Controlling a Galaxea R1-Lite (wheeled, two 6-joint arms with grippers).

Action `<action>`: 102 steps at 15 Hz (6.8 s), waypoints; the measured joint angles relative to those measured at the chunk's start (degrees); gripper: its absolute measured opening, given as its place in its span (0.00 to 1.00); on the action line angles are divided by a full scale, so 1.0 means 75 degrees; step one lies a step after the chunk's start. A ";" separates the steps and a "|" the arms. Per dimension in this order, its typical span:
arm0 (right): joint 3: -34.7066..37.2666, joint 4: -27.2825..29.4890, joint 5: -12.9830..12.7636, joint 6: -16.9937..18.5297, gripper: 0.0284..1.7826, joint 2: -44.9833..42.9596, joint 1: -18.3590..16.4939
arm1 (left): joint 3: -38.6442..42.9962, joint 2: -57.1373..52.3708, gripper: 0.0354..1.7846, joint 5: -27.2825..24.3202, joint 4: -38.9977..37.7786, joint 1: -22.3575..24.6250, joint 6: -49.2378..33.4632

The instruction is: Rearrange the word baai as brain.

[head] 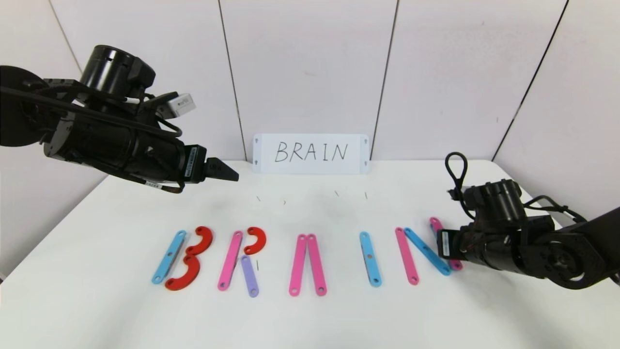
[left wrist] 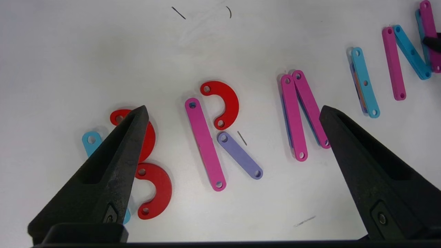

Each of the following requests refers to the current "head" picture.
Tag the medium red arc piece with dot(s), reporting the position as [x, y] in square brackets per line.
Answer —
[208, 239]

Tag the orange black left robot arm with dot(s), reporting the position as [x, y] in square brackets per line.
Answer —
[82, 135]

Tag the small red arc piece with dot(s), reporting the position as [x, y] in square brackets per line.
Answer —
[259, 241]

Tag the long pink bar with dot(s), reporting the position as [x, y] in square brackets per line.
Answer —
[297, 265]
[230, 260]
[316, 264]
[407, 257]

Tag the short pink bar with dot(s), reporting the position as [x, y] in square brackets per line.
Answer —
[455, 264]

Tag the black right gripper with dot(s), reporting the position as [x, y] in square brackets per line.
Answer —
[447, 244]

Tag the large red arc piece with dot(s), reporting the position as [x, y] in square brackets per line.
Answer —
[192, 274]

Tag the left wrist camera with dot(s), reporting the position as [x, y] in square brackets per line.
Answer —
[178, 105]

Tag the short purple bar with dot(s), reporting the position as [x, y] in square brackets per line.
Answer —
[250, 276]

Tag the short blue bar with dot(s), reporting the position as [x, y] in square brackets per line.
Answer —
[427, 251]

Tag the white BRAIN word card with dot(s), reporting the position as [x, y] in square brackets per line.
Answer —
[310, 167]

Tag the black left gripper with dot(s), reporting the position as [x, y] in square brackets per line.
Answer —
[195, 163]

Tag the long blue bar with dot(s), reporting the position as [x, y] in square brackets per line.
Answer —
[168, 257]
[370, 258]

